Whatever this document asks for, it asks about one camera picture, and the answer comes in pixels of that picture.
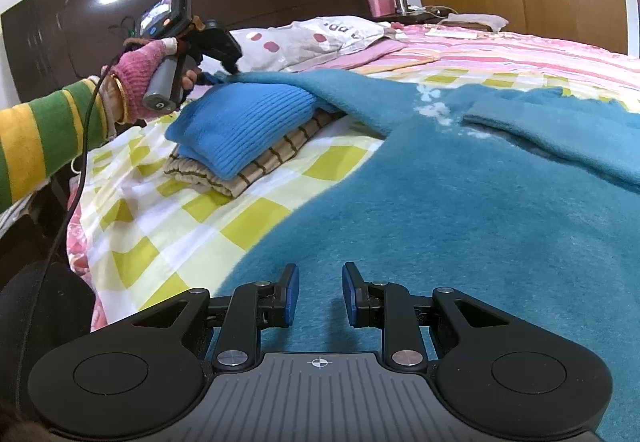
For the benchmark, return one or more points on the pink storage box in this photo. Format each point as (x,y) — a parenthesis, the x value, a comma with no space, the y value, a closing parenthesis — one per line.
(381,8)

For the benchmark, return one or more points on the striped green yellow sleeve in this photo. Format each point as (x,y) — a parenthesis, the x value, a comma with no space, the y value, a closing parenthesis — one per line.
(40,137)

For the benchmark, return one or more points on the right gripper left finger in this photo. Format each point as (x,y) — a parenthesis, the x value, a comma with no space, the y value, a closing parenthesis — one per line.
(243,316)

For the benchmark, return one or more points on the teal fuzzy sweater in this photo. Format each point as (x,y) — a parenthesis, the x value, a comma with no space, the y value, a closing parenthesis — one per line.
(528,201)

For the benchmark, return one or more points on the pink striped bedspread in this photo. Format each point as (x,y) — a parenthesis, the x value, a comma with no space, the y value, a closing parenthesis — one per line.
(453,56)

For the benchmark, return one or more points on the grey pillow pink dots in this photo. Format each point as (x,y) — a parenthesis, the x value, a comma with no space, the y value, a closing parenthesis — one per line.
(330,42)

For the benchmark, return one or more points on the left hand pink glove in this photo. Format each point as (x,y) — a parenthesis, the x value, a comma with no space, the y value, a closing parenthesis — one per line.
(126,83)

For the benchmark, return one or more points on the grey cloth on nightstand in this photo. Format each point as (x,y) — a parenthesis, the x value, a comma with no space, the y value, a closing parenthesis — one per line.
(491,22)

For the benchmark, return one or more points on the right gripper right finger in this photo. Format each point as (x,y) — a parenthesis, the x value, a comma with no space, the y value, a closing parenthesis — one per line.
(392,309)

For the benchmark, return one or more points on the bright blue folded sweater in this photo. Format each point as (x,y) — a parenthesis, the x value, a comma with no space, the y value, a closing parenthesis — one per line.
(233,124)

